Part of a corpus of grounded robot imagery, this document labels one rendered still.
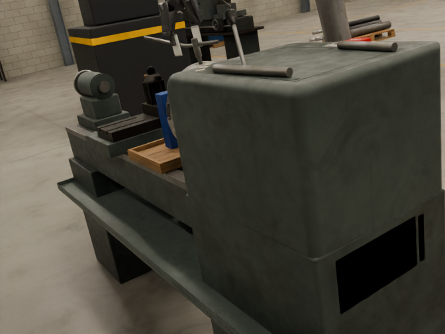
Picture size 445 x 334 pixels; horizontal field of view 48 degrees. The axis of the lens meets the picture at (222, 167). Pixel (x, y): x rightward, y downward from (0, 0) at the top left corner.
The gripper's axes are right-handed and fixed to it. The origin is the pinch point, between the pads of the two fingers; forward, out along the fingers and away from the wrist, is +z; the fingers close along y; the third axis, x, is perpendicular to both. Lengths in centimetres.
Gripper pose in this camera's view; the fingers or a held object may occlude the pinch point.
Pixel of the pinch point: (187, 44)
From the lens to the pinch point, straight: 169.6
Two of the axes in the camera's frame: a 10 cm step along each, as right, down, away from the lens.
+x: 7.6, 0.7, -6.5
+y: -6.1, 4.4, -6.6
